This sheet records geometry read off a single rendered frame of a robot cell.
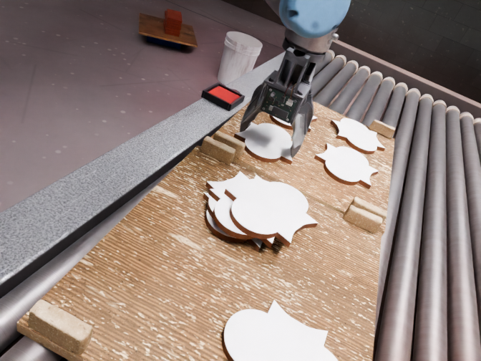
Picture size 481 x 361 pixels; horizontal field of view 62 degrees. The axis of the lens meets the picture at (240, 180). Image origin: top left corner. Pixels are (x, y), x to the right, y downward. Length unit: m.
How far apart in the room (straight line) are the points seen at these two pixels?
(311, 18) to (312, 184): 0.35
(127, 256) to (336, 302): 0.27
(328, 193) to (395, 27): 5.04
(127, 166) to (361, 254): 0.39
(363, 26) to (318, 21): 5.23
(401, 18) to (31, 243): 5.41
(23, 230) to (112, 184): 0.14
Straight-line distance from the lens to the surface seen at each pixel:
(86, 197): 0.60
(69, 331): 0.41
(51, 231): 0.55
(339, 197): 0.74
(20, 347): 0.46
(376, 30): 5.70
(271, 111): 0.68
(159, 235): 0.53
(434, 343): 0.63
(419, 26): 5.72
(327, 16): 0.47
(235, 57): 3.26
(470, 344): 0.68
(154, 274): 0.49
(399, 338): 0.60
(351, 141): 0.93
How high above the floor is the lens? 1.31
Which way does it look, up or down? 35 degrees down
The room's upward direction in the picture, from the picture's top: 21 degrees clockwise
